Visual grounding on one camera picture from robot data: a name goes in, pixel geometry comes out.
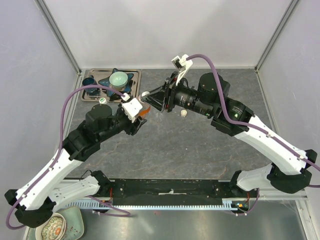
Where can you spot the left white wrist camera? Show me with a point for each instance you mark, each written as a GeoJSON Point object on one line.
{"type": "Point", "coordinates": [131, 107]}

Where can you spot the left aluminium frame post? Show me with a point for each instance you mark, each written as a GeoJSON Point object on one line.
{"type": "Point", "coordinates": [58, 34]}

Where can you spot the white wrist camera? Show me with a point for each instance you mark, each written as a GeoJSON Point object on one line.
{"type": "Point", "coordinates": [131, 107]}
{"type": "Point", "coordinates": [183, 65]}

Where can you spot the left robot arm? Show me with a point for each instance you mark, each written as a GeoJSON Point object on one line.
{"type": "Point", "coordinates": [36, 202]}

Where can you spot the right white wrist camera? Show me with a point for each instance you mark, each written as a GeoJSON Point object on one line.
{"type": "Point", "coordinates": [183, 65]}

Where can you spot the dark blue cup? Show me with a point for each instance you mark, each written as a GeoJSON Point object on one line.
{"type": "Point", "coordinates": [90, 81]}

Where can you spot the white ribbed bottle cap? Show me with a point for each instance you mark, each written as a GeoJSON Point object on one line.
{"type": "Point", "coordinates": [183, 113]}

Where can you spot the right aluminium frame post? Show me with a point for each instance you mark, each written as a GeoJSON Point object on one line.
{"type": "Point", "coordinates": [276, 34]}

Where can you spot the green square plate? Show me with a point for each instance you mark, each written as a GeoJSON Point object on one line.
{"type": "Point", "coordinates": [72, 229]}

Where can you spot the slotted cable duct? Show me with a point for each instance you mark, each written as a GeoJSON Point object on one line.
{"type": "Point", "coordinates": [224, 205]}

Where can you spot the patterned ceramic bowl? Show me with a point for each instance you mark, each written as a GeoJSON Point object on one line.
{"type": "Point", "coordinates": [52, 229]}

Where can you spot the orange drink bottle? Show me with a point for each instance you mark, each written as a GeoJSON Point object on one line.
{"type": "Point", "coordinates": [145, 109]}

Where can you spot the steel tray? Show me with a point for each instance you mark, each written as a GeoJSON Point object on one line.
{"type": "Point", "coordinates": [110, 96]}

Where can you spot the blue star-shaped dish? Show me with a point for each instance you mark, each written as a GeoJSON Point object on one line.
{"type": "Point", "coordinates": [127, 89]}

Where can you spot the pale green bowl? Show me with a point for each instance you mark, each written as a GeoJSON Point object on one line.
{"type": "Point", "coordinates": [118, 80]}

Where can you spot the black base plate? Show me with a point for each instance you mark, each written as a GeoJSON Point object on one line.
{"type": "Point", "coordinates": [173, 191]}

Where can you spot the clear green-label water bottle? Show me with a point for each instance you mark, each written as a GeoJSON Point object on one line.
{"type": "Point", "coordinates": [102, 101]}

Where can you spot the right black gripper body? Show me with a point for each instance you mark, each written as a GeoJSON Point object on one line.
{"type": "Point", "coordinates": [171, 92]}

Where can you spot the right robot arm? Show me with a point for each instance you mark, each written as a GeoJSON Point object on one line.
{"type": "Point", "coordinates": [288, 170]}

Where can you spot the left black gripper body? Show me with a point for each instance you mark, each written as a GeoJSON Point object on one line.
{"type": "Point", "coordinates": [132, 128]}

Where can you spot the aluminium frame post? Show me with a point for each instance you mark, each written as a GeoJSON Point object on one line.
{"type": "Point", "coordinates": [58, 34]}
{"type": "Point", "coordinates": [276, 34]}

